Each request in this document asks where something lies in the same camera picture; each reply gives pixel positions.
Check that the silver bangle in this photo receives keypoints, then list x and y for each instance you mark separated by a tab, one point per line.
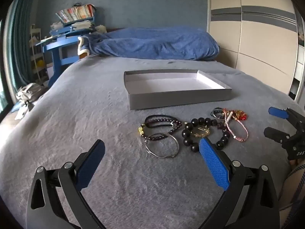
177	145

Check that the grey cloth pile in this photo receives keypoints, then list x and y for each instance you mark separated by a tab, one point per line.
28	94

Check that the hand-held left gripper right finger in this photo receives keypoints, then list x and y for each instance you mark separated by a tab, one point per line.
214	164

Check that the grey cardboard box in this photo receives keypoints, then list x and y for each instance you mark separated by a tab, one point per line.
171	100

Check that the white shelf rack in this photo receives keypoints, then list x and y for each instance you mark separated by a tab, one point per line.
35	52

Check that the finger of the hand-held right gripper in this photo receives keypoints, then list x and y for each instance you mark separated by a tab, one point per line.
274	134
276	112

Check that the yellow ball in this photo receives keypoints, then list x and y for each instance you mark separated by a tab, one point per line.
40	63

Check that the white plush toy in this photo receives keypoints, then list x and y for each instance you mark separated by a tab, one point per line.
100	28

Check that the gold round hair clip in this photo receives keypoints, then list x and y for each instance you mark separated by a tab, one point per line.
199	134

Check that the blue desk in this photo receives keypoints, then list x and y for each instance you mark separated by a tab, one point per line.
57	54

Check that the stack of books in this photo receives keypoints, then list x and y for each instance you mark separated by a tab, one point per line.
76	13

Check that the blue duvet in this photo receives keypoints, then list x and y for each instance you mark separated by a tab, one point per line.
154	43

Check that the teal curtain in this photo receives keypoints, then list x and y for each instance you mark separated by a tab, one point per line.
20	40

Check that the person's plaid trouser leg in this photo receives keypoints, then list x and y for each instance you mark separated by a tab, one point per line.
295	186

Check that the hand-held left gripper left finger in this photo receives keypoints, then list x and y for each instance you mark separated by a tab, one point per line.
91	162

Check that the beige wardrobe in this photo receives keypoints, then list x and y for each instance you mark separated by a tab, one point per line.
250	33

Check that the grey bed blanket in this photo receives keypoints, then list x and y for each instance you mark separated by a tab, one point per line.
95	114

